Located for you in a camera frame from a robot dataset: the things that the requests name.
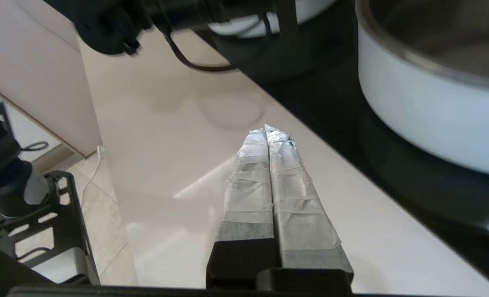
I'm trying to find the white floor cable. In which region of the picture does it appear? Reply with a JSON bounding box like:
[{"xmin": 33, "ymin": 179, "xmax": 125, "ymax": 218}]
[{"xmin": 80, "ymin": 144, "xmax": 107, "ymax": 195}]

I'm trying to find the large black glass hob panel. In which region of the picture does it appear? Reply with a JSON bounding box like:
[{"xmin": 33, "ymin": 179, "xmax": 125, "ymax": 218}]
[{"xmin": 209, "ymin": 0, "xmax": 489, "ymax": 291}]

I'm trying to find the black robot torso column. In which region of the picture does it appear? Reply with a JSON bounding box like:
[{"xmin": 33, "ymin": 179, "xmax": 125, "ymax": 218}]
[{"xmin": 0, "ymin": 54, "xmax": 52, "ymax": 218}]

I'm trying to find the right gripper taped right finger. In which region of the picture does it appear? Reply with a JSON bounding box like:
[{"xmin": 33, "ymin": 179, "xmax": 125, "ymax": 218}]
[{"xmin": 265, "ymin": 125, "xmax": 353, "ymax": 273}]

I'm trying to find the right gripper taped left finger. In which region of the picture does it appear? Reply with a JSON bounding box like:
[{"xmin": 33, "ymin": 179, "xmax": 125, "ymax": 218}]
[{"xmin": 206, "ymin": 128, "xmax": 281, "ymax": 289}]

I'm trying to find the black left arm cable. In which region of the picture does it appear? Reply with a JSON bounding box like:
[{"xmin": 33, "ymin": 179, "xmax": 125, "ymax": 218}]
[{"xmin": 161, "ymin": 29, "xmax": 237, "ymax": 73}]

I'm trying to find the white pot steel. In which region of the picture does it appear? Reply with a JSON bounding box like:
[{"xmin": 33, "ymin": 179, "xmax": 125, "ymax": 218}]
[
  {"xmin": 206, "ymin": 0, "xmax": 336, "ymax": 39},
  {"xmin": 356, "ymin": 0, "xmax": 489, "ymax": 179}
]

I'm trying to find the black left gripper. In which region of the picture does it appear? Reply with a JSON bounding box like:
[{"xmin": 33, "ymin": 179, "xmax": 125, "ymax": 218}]
[{"xmin": 211, "ymin": 0, "xmax": 298, "ymax": 46}]

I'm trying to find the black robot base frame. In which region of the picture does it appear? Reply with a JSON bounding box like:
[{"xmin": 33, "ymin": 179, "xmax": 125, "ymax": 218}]
[{"xmin": 0, "ymin": 170, "xmax": 101, "ymax": 297}]

